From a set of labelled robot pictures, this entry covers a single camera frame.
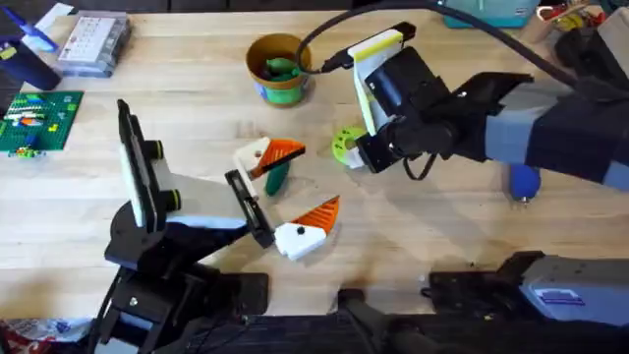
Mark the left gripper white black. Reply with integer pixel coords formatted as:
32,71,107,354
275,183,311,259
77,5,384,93
104,137,328,274

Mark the green toy vegetable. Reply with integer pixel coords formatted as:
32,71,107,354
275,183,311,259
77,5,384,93
263,160,292,199

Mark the blue electric screwdriver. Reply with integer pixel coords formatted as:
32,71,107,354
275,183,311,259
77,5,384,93
507,163,543,204

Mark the green disc with holes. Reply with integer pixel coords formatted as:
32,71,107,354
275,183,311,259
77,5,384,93
331,126,370,167

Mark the orange ribbed wedge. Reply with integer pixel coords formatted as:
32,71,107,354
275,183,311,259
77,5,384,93
292,195,341,235

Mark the right wrist flat plate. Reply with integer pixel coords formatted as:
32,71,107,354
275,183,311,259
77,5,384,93
346,21,418,137

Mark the wrist flat plate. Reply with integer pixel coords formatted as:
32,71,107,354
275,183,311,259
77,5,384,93
116,97,161,235
346,21,418,137

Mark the brown tub with toys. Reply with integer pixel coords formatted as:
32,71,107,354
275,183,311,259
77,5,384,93
245,32,314,107

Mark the left wrist flat plate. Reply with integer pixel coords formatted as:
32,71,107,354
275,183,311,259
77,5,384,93
116,97,161,235

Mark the teal box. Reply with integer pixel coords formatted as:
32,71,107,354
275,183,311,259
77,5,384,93
440,0,543,30

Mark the clear plastic parts box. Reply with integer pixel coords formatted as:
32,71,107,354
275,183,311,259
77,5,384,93
57,10,133,80

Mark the green board with blocks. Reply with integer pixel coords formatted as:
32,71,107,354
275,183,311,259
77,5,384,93
0,89,86,160

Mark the heap of tools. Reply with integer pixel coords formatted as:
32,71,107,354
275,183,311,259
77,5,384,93
535,0,608,33

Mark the colourful plastic bag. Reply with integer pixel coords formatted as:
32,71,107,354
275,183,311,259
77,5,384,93
0,317,95,354

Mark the dark blue cylindrical tool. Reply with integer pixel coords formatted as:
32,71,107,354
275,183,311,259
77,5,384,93
0,39,63,92

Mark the blue plastic tool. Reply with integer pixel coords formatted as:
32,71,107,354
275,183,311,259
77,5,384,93
0,4,61,53

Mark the short black cable loop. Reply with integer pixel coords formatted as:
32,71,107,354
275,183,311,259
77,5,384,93
401,150,439,182

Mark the long black cable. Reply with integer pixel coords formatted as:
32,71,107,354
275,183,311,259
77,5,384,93
294,0,591,90

